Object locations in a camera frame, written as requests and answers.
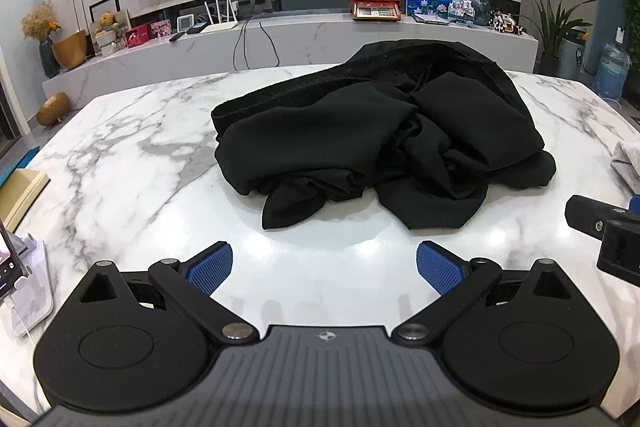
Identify black garment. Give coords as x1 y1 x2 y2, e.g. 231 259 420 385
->
212 40 556 230

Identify grey folded garment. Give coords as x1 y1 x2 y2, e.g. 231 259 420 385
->
612 141 640 195

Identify blue water jug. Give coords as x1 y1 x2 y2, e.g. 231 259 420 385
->
593 27 631 101

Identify phone on white stand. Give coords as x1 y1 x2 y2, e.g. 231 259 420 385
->
1 225 54 338

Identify yellow book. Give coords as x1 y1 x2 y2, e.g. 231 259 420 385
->
0 168 50 233

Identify green potted floor plant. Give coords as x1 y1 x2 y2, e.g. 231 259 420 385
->
521 0 596 77

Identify brown gourd ornament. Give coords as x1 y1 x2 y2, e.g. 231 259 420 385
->
36 92 72 127

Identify red gift box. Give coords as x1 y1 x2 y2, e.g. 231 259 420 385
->
125 24 153 49

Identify white wifi router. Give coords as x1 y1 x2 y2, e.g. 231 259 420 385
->
203 0 238 34

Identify white marble media console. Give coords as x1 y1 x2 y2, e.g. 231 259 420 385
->
43 13 538 107

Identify teddy bear toy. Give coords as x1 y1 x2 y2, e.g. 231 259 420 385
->
94 12 125 56

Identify yellow round vase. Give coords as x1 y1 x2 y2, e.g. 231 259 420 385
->
52 30 87 69

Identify orange cash register box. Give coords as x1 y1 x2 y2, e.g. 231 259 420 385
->
348 0 401 22

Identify dried flowers in blue vase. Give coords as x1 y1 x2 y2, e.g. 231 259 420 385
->
21 1 61 79

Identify black picture frame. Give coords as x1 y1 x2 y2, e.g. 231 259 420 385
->
89 0 120 22

